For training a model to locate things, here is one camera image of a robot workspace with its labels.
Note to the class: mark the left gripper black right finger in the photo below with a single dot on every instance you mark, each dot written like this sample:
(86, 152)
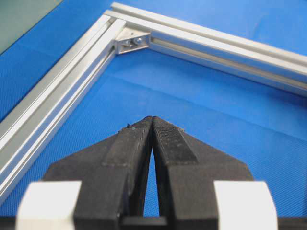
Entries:
(202, 188)

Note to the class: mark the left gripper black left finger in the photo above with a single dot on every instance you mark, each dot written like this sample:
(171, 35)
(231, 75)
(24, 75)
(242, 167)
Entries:
(93, 188)

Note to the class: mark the green backdrop sheet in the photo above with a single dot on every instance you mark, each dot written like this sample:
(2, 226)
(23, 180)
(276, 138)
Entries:
(19, 16)

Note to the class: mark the aluminium frame rail, left side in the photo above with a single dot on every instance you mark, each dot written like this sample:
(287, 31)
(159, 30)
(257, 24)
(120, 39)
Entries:
(31, 124)

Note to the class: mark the aluminium frame rail, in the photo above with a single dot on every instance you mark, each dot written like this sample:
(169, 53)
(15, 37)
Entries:
(31, 124)
(227, 53)

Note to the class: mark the silver corner bracket, left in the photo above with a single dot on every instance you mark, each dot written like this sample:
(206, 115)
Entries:
(131, 40)

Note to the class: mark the aluminium frame rail, far side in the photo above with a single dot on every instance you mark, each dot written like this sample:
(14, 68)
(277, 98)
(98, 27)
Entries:
(227, 53)

